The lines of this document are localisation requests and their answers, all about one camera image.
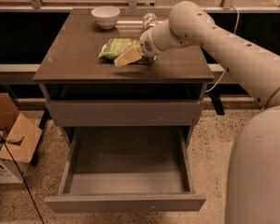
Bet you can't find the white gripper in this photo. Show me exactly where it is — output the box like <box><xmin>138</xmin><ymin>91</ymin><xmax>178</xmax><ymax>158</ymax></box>
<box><xmin>114</xmin><ymin>29</ymin><xmax>161</xmax><ymax>67</ymax></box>

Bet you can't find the green jalapeno chip bag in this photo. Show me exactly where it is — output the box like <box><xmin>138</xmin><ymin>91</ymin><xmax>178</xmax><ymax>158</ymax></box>
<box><xmin>99</xmin><ymin>38</ymin><xmax>140</xmax><ymax>61</ymax></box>

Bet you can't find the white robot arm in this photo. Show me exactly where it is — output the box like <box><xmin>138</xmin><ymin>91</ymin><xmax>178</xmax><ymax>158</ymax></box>
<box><xmin>115</xmin><ymin>1</ymin><xmax>280</xmax><ymax>224</ymax></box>

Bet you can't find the closed grey top drawer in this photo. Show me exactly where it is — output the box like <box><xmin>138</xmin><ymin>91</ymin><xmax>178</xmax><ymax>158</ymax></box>
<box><xmin>47</xmin><ymin>101</ymin><xmax>202</xmax><ymax>127</ymax></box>

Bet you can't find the grey drawer cabinet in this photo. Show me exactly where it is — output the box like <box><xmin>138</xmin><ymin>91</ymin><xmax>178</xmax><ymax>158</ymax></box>
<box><xmin>34</xmin><ymin>9</ymin><xmax>214</xmax><ymax>139</ymax></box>

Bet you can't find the open grey middle drawer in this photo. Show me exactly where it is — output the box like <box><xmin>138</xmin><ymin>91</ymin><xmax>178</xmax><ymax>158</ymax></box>
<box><xmin>45</xmin><ymin>126</ymin><xmax>206</xmax><ymax>213</ymax></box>

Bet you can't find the green soda can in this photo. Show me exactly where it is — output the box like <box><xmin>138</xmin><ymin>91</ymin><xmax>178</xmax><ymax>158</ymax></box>
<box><xmin>143</xmin><ymin>13</ymin><xmax>158</xmax><ymax>30</ymax></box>

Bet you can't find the white ceramic bowl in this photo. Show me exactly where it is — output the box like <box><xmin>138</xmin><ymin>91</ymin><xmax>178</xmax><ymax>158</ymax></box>
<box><xmin>91</xmin><ymin>6</ymin><xmax>120</xmax><ymax>29</ymax></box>

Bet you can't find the open cardboard box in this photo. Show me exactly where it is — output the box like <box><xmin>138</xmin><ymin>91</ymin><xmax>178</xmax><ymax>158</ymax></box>
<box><xmin>0</xmin><ymin>93</ymin><xmax>42</xmax><ymax>184</ymax></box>

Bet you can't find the white cable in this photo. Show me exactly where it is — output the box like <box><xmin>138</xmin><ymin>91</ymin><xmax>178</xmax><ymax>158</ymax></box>
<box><xmin>204</xmin><ymin>6</ymin><xmax>241</xmax><ymax>94</ymax></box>

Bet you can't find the black cable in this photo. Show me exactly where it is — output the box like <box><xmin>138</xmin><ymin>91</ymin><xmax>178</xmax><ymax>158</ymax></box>
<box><xmin>0</xmin><ymin>121</ymin><xmax>46</xmax><ymax>224</ymax></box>

